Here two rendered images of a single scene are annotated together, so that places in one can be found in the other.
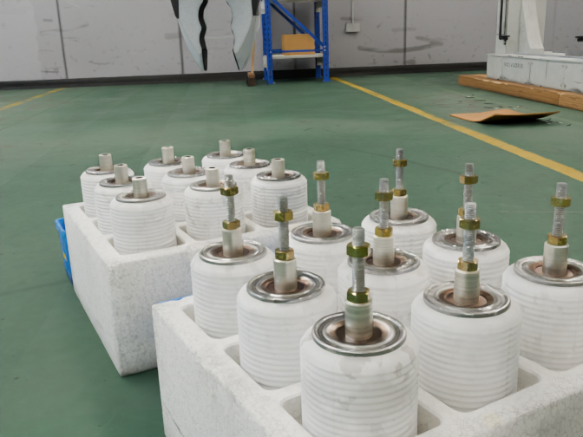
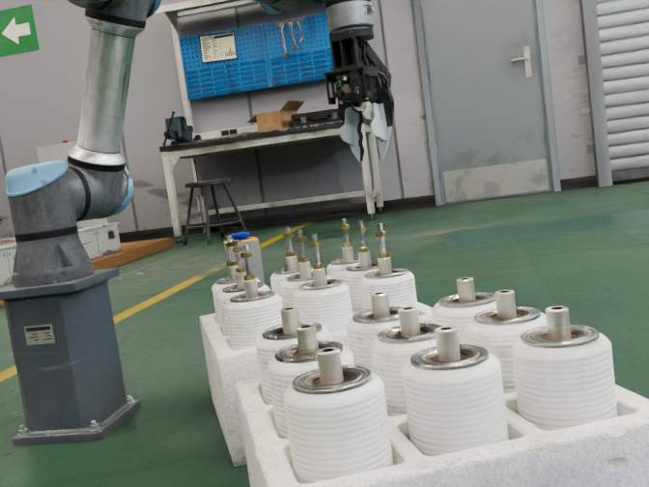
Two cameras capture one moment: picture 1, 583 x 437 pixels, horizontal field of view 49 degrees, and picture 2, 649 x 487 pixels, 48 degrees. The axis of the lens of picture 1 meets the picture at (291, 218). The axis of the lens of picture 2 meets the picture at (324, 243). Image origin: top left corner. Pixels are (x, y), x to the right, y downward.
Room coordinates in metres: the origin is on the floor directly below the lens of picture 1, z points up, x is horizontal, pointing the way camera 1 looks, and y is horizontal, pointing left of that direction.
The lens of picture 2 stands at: (1.90, 0.33, 0.45)
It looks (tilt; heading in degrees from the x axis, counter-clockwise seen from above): 6 degrees down; 197
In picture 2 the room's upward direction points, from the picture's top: 8 degrees counter-clockwise
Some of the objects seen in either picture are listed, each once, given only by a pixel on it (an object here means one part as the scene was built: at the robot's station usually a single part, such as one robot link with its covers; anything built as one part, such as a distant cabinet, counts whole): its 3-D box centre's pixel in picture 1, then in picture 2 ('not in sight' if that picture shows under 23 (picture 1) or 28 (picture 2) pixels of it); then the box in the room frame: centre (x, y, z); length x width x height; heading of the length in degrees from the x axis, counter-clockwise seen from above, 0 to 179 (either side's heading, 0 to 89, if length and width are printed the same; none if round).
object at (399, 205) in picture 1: (398, 207); (251, 289); (0.78, -0.14, 0.26); 0.02 x 0.02 x 0.03
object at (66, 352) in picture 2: not in sight; (67, 353); (0.68, -0.59, 0.15); 0.19 x 0.19 x 0.30; 5
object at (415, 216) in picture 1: (398, 217); (252, 297); (0.78, -0.14, 0.25); 0.08 x 0.08 x 0.01
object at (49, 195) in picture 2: not in sight; (42, 195); (0.67, -0.59, 0.47); 0.13 x 0.12 x 0.14; 168
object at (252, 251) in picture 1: (232, 252); (385, 273); (0.67, 0.07, 0.25); 0.08 x 0.08 x 0.01
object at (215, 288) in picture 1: (238, 327); (392, 325); (0.67, 0.07, 0.16); 0.10 x 0.10 x 0.18
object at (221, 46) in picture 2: not in sight; (218, 46); (-3.92, -2.09, 1.54); 0.32 x 0.02 x 0.25; 95
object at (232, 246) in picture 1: (232, 242); (384, 267); (0.67, 0.07, 0.26); 0.02 x 0.02 x 0.03
